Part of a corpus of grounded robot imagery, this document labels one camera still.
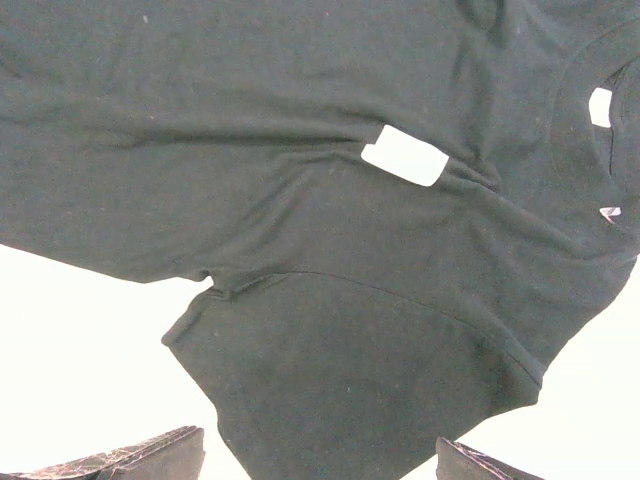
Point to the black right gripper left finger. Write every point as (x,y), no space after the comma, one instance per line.
(173,455)

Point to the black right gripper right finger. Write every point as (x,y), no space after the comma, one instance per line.
(457,461)

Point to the black t-shirt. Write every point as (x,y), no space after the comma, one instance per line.
(406,208)

